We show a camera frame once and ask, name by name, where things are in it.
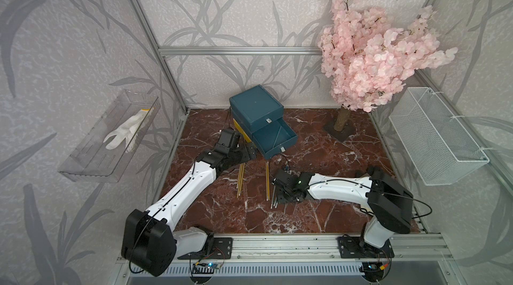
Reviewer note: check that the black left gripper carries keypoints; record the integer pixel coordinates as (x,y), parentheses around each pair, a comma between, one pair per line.
(246,156)

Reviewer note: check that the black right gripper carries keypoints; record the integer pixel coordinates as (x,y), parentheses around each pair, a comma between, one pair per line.
(281,201)

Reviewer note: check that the brown pencil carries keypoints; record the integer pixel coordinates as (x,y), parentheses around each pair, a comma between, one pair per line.
(239,178)

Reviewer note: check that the green pencil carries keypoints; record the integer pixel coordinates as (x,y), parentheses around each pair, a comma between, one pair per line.
(274,200)
(277,140)

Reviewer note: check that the teal pull-out drawer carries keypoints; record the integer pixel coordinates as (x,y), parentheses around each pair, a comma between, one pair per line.
(264,138)

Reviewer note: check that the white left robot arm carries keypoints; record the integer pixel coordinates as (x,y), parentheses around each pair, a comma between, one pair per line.
(150,240)

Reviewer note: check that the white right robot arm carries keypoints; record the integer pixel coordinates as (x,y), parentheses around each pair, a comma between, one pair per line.
(388,204)

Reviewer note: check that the yellow drawer cabinet base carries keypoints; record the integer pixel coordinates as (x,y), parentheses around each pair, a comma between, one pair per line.
(241,131)

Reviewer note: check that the teal drawer cabinet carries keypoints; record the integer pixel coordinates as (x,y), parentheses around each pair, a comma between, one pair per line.
(255,108)

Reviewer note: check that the yellow pencil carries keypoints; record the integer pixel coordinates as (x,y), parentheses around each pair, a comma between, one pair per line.
(242,178)
(267,181)

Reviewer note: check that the white work glove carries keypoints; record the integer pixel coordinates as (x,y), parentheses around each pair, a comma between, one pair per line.
(127,132)

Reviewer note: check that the pink artificial blossom tree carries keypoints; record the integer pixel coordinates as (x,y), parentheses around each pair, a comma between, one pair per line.
(368,60)

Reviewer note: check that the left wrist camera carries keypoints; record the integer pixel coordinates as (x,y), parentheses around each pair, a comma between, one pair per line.
(228,141)

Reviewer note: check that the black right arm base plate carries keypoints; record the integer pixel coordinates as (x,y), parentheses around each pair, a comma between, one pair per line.
(355,247)

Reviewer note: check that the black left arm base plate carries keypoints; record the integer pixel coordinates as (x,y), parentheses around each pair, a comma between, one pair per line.
(215,248)

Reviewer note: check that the clear plastic wall tray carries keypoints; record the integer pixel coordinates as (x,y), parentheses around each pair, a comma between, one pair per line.
(106,151)

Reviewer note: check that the aluminium front rail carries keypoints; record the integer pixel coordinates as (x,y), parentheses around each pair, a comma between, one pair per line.
(263,248)

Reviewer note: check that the white wire mesh basket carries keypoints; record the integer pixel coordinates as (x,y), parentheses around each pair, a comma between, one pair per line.
(440,147)

